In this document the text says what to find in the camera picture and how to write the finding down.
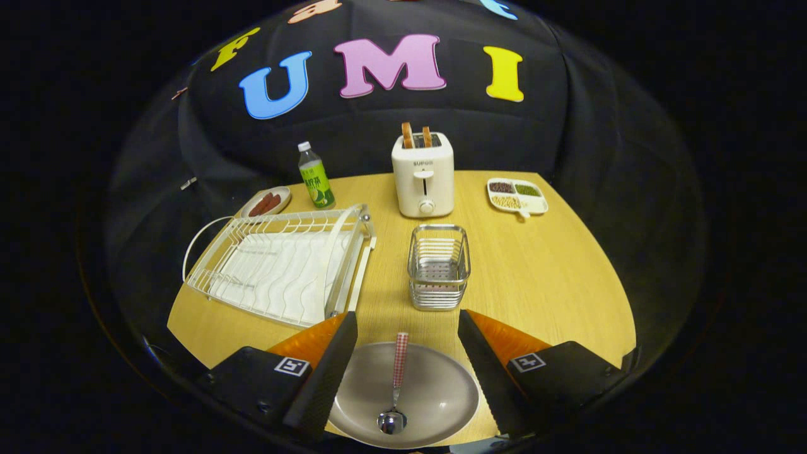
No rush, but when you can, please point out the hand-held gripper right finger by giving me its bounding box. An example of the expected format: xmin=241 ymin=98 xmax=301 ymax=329
xmin=458 ymin=309 xmax=634 ymax=436

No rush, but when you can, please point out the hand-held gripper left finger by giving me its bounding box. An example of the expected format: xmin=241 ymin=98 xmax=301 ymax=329
xmin=202 ymin=311 xmax=358 ymax=442

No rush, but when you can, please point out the grey plate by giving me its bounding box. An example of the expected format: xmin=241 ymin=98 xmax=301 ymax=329
xmin=328 ymin=342 xmax=480 ymax=450

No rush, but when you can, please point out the checkered handle metal spoon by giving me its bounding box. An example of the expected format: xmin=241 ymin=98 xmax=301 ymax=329
xmin=377 ymin=332 xmax=409 ymax=435

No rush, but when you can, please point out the metal wire basket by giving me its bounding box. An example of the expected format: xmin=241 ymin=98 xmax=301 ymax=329
xmin=407 ymin=224 xmax=472 ymax=311

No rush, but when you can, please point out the white wire dish rack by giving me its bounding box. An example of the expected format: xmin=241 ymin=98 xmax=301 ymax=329
xmin=182 ymin=203 xmax=377 ymax=329

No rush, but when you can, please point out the white divided dish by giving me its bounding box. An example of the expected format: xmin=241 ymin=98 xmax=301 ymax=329
xmin=486 ymin=177 xmax=549 ymax=219

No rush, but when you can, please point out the small beige saucer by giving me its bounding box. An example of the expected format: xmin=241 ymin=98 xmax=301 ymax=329
xmin=240 ymin=186 xmax=293 ymax=219

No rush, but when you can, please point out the green label drink bottle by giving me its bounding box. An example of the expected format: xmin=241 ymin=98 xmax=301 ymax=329
xmin=298 ymin=141 xmax=336 ymax=209

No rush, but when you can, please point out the white toaster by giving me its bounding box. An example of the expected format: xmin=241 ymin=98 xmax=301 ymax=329
xmin=392 ymin=131 xmax=455 ymax=219

